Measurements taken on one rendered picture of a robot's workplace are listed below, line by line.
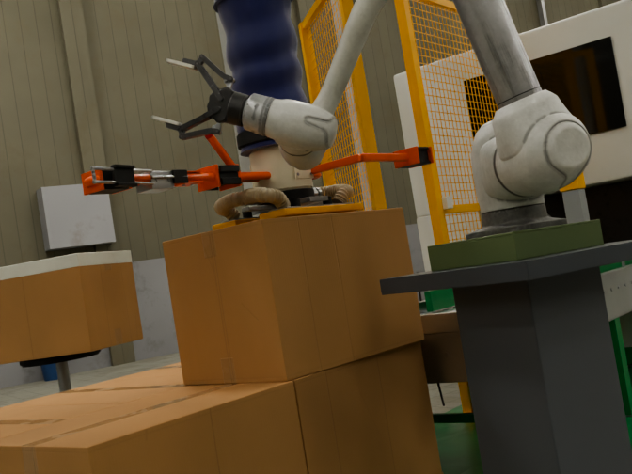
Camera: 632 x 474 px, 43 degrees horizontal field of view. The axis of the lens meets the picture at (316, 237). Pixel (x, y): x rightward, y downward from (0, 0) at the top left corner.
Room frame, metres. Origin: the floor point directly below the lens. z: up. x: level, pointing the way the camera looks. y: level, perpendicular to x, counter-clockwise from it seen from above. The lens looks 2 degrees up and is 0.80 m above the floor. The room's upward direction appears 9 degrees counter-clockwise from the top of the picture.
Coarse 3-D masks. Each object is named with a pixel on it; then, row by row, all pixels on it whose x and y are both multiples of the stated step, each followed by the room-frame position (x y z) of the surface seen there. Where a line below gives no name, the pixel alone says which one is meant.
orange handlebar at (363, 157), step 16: (336, 160) 2.23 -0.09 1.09; (352, 160) 2.19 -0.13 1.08; (368, 160) 2.19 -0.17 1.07; (384, 160) 2.25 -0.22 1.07; (400, 160) 2.31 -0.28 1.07; (96, 176) 1.81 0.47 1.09; (144, 176) 1.90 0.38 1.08; (192, 176) 2.02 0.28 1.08; (208, 176) 2.06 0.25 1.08; (256, 176) 2.19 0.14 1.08; (320, 176) 2.41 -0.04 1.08
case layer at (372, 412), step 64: (128, 384) 2.49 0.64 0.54; (256, 384) 2.00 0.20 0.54; (320, 384) 2.04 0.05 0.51; (384, 384) 2.26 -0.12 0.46; (0, 448) 1.68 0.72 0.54; (64, 448) 1.54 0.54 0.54; (128, 448) 1.56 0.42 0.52; (192, 448) 1.69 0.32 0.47; (256, 448) 1.83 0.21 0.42; (320, 448) 2.01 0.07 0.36; (384, 448) 2.22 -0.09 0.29
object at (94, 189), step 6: (84, 174) 1.85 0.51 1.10; (90, 174) 1.83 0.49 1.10; (96, 174) 1.82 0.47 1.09; (102, 174) 1.81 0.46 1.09; (108, 174) 1.83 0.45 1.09; (102, 180) 1.81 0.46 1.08; (108, 180) 1.82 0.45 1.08; (84, 186) 1.85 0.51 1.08; (90, 186) 1.84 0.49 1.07; (96, 186) 1.82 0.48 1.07; (102, 186) 1.81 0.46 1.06; (108, 186) 1.82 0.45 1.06; (114, 186) 1.83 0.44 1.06; (84, 192) 1.85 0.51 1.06; (90, 192) 1.84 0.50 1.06; (96, 192) 1.84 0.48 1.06; (102, 192) 1.85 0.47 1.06; (108, 192) 1.87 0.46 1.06; (114, 192) 1.89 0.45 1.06
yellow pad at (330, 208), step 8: (296, 200) 2.19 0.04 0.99; (328, 200) 2.30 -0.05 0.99; (280, 208) 2.14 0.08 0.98; (288, 208) 2.11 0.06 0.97; (296, 208) 2.13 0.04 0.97; (304, 208) 2.15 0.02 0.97; (312, 208) 2.18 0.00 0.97; (320, 208) 2.20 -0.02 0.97; (328, 208) 2.23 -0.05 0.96; (336, 208) 2.26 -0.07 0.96; (344, 208) 2.29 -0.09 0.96; (352, 208) 2.31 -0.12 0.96; (360, 208) 2.34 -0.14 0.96; (264, 216) 2.14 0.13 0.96; (272, 216) 2.13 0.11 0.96; (280, 216) 2.11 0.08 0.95; (288, 216) 2.15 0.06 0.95
